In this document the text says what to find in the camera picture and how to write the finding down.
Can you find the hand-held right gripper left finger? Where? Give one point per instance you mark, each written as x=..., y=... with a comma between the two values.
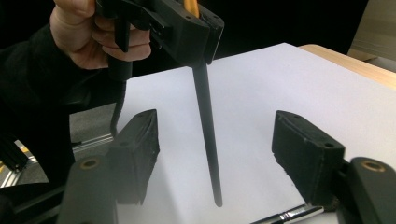
x=135, y=155

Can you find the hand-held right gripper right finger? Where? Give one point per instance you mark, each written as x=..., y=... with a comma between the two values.
x=308, y=155

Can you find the thin black brush orange tip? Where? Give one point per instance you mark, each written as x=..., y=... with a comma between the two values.
x=207, y=124

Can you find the white table cover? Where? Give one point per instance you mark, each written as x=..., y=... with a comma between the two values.
x=249, y=93

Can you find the wooden table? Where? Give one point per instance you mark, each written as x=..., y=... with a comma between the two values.
x=358, y=67

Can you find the metal floor rail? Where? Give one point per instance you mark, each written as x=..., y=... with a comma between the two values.
x=93, y=142

